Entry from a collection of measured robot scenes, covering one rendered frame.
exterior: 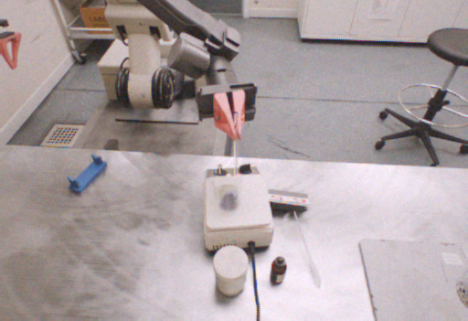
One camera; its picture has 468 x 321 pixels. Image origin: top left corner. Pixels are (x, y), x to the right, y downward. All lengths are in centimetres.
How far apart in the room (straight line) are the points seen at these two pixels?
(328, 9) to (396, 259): 247
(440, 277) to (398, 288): 9
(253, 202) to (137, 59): 89
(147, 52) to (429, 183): 105
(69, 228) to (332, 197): 58
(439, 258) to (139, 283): 57
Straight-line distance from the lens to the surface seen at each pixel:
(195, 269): 66
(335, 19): 301
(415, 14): 318
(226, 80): 57
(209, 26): 66
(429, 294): 71
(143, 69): 136
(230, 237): 62
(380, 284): 68
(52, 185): 88
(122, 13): 133
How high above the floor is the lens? 134
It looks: 44 degrees down
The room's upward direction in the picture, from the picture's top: straight up
